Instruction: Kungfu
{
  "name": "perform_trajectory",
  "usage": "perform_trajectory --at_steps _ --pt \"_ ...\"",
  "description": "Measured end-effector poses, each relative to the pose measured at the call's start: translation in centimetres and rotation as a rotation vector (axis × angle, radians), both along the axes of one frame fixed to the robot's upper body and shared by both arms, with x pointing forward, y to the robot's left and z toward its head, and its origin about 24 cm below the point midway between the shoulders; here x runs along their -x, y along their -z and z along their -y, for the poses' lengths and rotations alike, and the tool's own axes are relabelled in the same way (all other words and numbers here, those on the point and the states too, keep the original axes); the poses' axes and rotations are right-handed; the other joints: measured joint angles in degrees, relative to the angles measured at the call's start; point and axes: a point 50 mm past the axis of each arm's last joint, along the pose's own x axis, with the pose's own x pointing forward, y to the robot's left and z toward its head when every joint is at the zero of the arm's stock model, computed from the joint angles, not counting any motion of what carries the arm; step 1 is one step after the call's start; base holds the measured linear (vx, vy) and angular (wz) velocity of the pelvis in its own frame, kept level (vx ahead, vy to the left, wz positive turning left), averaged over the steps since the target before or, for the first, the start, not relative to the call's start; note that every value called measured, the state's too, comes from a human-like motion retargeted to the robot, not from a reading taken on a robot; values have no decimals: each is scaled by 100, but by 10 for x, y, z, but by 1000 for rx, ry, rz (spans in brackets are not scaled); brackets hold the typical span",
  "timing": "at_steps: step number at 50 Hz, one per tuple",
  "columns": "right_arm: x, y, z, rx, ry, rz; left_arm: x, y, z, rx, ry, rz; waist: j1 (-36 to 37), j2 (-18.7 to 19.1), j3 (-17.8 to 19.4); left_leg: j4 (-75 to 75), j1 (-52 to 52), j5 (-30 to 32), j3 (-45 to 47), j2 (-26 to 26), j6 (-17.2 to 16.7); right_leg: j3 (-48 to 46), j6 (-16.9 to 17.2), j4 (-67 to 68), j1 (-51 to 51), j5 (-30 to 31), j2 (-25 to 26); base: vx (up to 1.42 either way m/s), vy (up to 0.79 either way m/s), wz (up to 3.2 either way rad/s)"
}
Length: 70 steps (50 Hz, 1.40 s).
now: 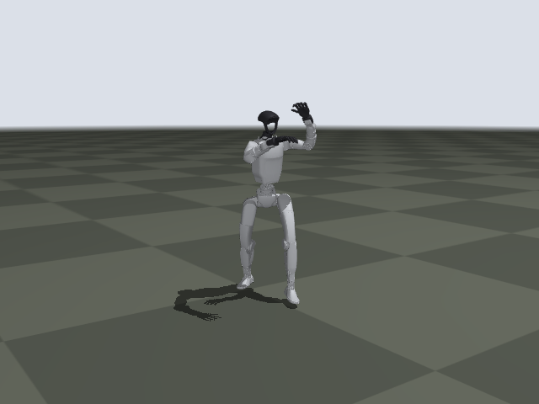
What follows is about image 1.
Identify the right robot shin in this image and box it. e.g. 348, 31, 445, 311
240, 247, 254, 279

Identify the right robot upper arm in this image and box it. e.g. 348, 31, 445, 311
243, 141, 258, 164

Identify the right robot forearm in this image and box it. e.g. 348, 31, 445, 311
243, 138, 275, 158

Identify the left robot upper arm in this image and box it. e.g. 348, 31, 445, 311
283, 140, 315, 151

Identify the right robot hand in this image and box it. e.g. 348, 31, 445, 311
266, 136, 298, 146

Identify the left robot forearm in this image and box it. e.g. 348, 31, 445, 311
304, 120, 317, 142

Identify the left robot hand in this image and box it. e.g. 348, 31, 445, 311
291, 102, 313, 124

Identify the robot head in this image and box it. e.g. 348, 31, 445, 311
258, 110, 279, 140

